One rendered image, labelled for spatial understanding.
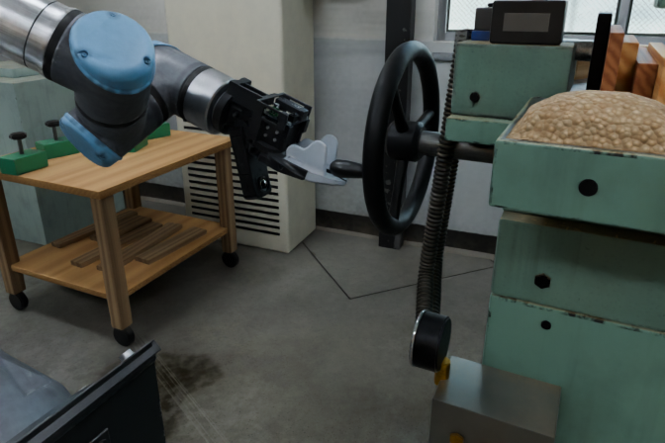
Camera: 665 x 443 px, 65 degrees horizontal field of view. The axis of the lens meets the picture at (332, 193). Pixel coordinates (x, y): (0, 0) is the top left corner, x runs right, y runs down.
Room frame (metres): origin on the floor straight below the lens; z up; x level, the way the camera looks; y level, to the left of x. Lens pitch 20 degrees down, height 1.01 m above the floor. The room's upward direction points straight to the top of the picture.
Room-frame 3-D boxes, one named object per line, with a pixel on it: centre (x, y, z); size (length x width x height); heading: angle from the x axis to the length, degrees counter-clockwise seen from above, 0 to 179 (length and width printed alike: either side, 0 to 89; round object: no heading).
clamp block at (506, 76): (0.71, -0.24, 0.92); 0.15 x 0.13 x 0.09; 154
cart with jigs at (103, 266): (1.73, 0.75, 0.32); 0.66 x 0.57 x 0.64; 155
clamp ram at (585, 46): (0.68, -0.30, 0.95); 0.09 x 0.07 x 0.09; 154
